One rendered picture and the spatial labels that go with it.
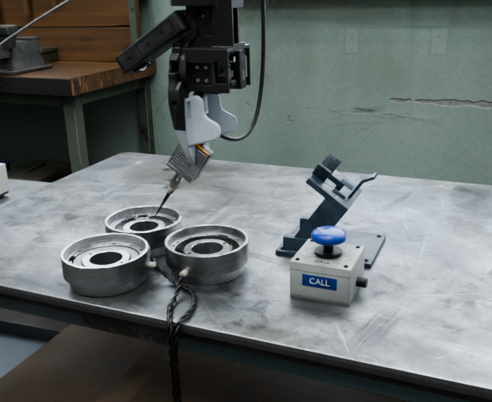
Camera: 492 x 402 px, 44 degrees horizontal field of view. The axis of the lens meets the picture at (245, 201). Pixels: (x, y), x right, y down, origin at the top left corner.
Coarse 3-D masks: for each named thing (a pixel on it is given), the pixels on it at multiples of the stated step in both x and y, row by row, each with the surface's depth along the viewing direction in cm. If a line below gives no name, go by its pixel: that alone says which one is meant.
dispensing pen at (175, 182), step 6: (198, 144) 80; (204, 144) 82; (210, 150) 81; (210, 156) 81; (204, 162) 81; (198, 174) 82; (174, 180) 83; (180, 180) 83; (192, 180) 82; (174, 186) 84; (168, 192) 84; (162, 204) 86
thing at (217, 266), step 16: (208, 224) 81; (176, 240) 79; (208, 240) 79; (240, 240) 78; (176, 256) 72; (192, 256) 71; (208, 256) 71; (224, 256) 72; (240, 256) 73; (176, 272) 73; (192, 272) 72; (208, 272) 72; (224, 272) 72; (240, 272) 75
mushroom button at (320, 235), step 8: (312, 232) 69; (320, 232) 68; (328, 232) 68; (336, 232) 68; (344, 232) 69; (320, 240) 68; (328, 240) 67; (336, 240) 68; (344, 240) 68; (328, 248) 69
